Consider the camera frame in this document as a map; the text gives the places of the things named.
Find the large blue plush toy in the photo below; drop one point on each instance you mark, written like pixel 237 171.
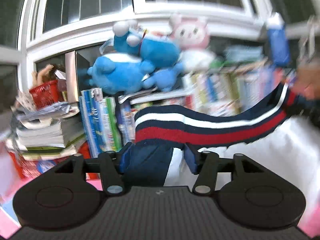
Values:
pixel 117 75

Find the row of tall picture books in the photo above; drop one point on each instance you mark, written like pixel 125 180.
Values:
pixel 100 120

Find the navy and white jacket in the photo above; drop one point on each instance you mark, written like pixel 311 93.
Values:
pixel 200 127

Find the pink rabbit plush toy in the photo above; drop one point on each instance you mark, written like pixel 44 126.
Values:
pixel 192 35

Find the row of thin colourful books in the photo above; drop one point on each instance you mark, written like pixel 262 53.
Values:
pixel 225 85

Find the small red basket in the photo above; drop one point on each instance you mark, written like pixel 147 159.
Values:
pixel 47 92

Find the red plastic crate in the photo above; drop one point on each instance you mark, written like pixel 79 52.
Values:
pixel 27 167

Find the blue cat plush toy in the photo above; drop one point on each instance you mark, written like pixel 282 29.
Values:
pixel 155 50

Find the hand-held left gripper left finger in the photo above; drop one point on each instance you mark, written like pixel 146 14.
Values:
pixel 125 156

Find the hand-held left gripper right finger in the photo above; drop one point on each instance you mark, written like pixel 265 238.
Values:
pixel 191 157

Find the white window frame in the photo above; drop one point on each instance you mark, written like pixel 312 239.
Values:
pixel 82 30

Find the stack of papers and books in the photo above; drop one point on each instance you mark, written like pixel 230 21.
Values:
pixel 42 132

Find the doll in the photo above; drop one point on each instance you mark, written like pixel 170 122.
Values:
pixel 42 73

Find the stack of pale blue booklets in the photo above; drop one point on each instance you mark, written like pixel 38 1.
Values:
pixel 242 53

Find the pink rabbit-print blanket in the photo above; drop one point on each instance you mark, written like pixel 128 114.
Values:
pixel 93 185

